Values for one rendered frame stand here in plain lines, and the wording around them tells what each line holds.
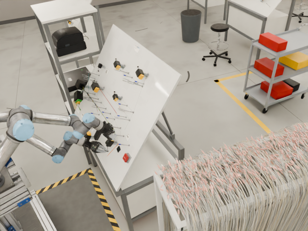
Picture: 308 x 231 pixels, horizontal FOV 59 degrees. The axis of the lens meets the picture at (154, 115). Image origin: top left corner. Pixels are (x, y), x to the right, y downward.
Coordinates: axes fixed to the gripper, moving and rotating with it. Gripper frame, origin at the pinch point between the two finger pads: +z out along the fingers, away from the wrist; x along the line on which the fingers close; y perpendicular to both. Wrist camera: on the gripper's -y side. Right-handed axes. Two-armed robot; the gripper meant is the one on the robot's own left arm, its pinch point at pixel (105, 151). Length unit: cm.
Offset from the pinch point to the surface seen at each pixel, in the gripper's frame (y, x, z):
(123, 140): 14.6, 11.4, 5.8
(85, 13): -26, 109, -58
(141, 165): -1.5, -0.1, 35.5
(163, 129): 5, 36, 41
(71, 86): -75, 52, -38
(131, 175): 1.9, -11.5, 28.5
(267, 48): -32, 206, 165
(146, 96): 37, 46, 3
